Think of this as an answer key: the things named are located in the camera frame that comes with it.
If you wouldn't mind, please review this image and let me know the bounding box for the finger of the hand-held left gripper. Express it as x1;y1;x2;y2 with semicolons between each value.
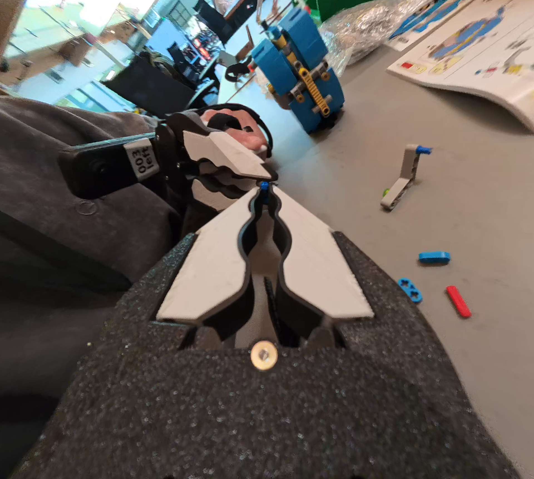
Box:
183;130;279;183
191;162;257;214

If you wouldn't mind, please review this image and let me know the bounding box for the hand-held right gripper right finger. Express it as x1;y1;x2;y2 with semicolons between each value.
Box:
268;186;375;321

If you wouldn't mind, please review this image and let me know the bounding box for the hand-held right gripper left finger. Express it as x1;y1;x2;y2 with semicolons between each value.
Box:
156;188;262;324

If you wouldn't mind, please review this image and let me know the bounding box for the person's left forearm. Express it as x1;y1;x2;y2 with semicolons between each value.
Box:
0;96;184;204

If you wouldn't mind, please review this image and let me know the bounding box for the grey desk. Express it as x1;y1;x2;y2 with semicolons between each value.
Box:
250;0;534;475

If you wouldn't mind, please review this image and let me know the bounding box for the person's left hand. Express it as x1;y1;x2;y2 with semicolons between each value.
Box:
199;108;268;151

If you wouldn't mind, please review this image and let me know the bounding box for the blue cross-hole brick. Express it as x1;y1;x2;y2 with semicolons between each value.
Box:
397;277;423;304

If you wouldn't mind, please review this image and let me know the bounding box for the black office chair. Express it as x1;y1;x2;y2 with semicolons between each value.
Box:
102;54;219;113

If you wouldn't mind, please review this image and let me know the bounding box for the person's torso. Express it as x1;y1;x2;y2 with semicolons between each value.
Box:
0;195;184;479

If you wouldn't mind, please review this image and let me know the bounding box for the grey angled beam brick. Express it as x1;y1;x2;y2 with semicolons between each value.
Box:
380;144;432;211

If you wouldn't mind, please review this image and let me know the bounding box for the blue toy robot model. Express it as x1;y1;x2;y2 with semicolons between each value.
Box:
250;8;346;134

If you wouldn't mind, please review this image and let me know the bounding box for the red short brick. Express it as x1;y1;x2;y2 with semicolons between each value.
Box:
446;286;472;318

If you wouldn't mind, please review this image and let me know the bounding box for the clear plastic bag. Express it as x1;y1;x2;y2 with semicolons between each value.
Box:
320;0;423;76

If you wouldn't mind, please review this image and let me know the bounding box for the instruction booklet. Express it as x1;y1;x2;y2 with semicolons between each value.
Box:
386;0;534;131

